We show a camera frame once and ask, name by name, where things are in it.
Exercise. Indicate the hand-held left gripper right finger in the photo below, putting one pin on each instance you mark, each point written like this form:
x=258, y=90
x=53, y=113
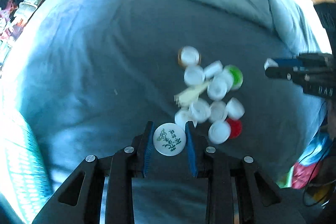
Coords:
x=191, y=150

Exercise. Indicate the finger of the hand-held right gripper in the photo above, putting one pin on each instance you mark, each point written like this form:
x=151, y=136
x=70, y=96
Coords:
x=288, y=61
x=281, y=73

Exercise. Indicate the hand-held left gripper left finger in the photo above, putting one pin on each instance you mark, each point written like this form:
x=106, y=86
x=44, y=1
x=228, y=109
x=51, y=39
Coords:
x=148, y=150

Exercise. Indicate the white cap with green print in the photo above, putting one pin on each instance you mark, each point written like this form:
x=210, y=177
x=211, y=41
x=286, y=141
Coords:
x=169, y=138

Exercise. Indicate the red bottle cap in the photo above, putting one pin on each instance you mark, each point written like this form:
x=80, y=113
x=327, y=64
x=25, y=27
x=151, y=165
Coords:
x=235, y=128

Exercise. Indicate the pile of white caps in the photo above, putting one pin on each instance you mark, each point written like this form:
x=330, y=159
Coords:
x=218, y=87

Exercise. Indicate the teal plastic basket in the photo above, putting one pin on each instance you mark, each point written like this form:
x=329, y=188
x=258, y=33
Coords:
x=15, y=161

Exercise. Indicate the white cap with green inside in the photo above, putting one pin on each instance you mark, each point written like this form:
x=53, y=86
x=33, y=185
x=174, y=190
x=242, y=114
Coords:
x=235, y=75

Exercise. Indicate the cream plastic piece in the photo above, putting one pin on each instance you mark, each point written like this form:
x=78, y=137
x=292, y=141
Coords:
x=190, y=94

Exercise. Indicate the colourful plastic bag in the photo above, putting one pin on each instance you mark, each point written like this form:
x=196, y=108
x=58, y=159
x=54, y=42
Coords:
x=307, y=169

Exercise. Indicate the orange bottle cap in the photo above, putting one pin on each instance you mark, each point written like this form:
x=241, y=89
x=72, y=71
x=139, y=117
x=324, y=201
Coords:
x=189, y=54

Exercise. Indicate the clutter pile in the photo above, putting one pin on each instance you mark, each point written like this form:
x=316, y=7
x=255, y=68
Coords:
x=15, y=3

